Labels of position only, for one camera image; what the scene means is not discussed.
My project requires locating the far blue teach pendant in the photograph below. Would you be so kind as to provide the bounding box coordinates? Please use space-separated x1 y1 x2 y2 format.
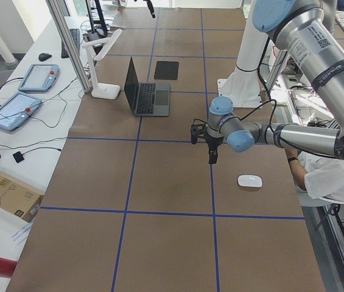
18 64 60 93

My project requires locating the white desk lamp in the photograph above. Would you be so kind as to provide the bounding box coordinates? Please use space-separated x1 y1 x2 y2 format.
82 29 123 100

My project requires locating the person in white shirt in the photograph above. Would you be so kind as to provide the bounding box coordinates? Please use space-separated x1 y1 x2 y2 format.
285 148 344 207

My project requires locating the black computer mouse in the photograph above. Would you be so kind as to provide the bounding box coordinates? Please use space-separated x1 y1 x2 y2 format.
38 53 52 61

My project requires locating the blue teach pendant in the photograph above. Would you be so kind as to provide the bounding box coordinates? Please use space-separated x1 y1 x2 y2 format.
18 64 60 93
0 92 42 131

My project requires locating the aluminium frame post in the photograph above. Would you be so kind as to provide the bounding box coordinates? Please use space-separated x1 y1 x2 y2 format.
46 0 91 93

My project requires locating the white computer mouse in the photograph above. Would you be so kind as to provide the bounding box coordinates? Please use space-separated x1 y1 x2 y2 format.
237 175 263 188

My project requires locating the brown cardboard box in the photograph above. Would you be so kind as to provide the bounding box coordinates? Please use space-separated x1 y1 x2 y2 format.
0 171 44 222

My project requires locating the near blue teach pendant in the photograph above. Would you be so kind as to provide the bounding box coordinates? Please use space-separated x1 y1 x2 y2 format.
0 92 42 131

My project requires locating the black keyboard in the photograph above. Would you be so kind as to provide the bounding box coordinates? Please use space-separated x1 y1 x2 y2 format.
60 28 81 59

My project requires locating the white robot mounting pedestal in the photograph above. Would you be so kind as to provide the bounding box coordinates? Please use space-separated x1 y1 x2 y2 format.
217 1 267 108

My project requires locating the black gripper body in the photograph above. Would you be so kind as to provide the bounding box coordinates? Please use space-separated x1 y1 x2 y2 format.
205 133 223 152
146 0 156 18

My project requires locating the black mouse pad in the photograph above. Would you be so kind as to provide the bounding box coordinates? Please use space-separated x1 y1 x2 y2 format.
154 61 179 80

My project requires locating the small black square puck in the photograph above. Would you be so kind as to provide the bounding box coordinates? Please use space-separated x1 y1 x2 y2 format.
13 151 24 163

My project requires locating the grey laptop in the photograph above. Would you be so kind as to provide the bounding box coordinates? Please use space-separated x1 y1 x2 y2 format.
124 58 170 117

